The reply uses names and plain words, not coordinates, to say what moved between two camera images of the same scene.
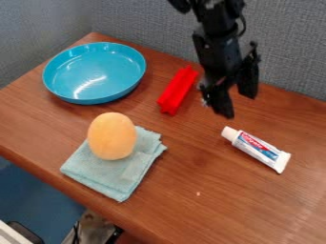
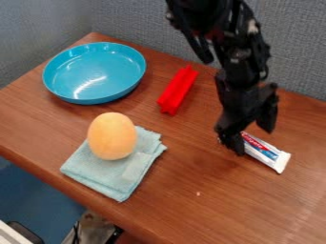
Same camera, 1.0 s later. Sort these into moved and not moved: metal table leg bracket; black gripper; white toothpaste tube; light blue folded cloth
Moved: black gripper
Not moved: white toothpaste tube; light blue folded cloth; metal table leg bracket
